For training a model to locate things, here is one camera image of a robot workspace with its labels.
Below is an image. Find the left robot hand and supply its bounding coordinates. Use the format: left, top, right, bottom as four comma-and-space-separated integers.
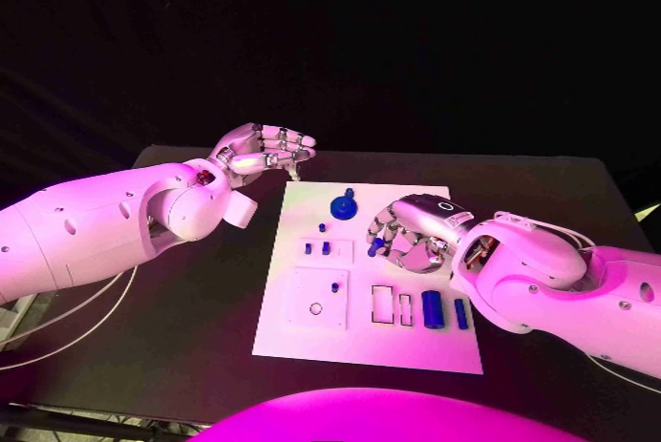
208, 122, 317, 191

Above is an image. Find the blue gear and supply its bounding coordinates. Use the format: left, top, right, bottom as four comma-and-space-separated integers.
329, 187, 359, 221

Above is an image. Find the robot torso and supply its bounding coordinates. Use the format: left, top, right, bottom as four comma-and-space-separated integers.
188, 387, 590, 442

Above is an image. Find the white task board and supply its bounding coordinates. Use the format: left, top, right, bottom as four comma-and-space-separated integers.
251, 180, 485, 375

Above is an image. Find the thick long blue cylinder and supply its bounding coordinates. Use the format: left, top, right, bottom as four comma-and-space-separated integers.
420, 290, 446, 330

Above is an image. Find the white cable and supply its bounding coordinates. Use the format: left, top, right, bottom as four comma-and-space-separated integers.
0, 265, 140, 371
583, 351, 661, 393
492, 211, 596, 252
0, 271, 128, 345

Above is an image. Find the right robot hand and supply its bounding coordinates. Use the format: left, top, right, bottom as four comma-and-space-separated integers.
365, 194, 473, 275

